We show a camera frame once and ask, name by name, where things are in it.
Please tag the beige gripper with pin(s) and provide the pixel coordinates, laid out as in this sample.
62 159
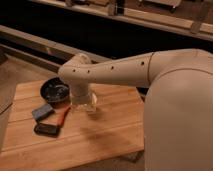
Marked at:
88 102

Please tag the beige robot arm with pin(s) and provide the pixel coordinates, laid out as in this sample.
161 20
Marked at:
178 109

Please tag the black ceramic bowl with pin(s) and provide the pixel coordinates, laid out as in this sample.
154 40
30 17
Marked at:
54 90

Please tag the blue-grey sponge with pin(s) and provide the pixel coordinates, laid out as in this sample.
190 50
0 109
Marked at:
42 112

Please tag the orange-handled black brush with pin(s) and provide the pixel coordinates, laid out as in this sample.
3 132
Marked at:
51 130

